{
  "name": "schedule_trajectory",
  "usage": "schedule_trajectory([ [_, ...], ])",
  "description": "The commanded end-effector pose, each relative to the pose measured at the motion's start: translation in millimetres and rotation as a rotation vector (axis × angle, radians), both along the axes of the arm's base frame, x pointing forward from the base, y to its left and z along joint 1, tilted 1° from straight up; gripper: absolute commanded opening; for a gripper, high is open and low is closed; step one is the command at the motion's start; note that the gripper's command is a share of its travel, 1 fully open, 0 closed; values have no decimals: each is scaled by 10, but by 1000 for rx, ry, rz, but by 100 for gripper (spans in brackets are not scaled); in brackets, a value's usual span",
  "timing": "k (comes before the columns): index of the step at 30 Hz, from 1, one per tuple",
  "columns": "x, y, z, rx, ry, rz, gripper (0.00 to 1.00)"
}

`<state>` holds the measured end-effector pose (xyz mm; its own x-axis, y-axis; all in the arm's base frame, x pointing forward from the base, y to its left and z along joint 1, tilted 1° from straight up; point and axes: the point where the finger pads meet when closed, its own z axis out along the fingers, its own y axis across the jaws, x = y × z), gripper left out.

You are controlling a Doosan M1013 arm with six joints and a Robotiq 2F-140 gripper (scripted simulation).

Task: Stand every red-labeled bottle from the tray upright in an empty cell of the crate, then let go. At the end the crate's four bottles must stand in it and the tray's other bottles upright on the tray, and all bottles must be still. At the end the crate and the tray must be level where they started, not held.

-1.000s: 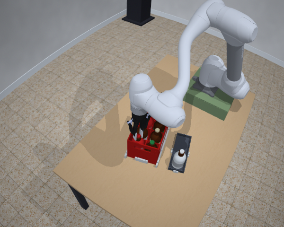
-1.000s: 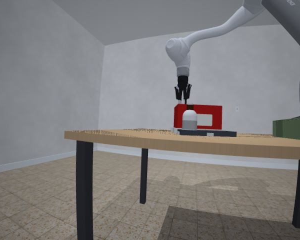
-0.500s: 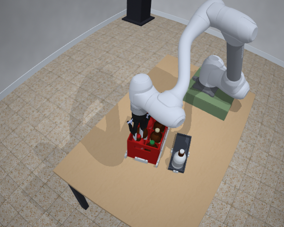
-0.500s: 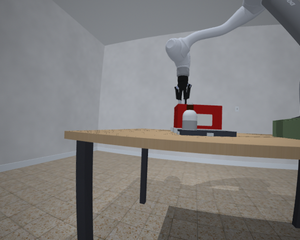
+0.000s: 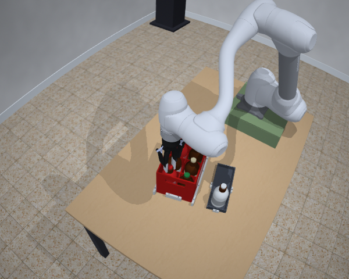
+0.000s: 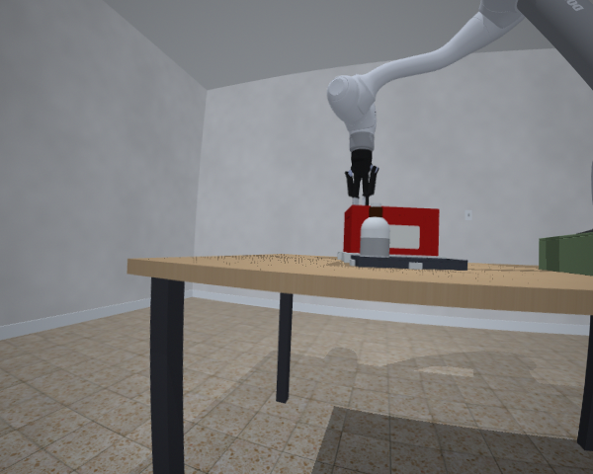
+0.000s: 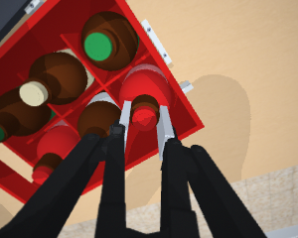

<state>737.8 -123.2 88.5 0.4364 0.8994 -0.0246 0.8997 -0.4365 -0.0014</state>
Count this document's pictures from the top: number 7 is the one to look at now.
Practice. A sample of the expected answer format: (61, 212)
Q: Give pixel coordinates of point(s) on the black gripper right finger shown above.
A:
(224, 212)

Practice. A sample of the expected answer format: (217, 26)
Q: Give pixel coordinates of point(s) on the brown glass bottle with cream cap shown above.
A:
(58, 78)

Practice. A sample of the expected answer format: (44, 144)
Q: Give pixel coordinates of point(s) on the brown bottle with white cap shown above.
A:
(98, 115)

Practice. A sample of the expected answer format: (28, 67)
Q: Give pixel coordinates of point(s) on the red bottle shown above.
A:
(146, 86)
(53, 147)

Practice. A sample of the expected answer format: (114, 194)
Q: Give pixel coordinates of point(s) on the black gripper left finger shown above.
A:
(48, 209)

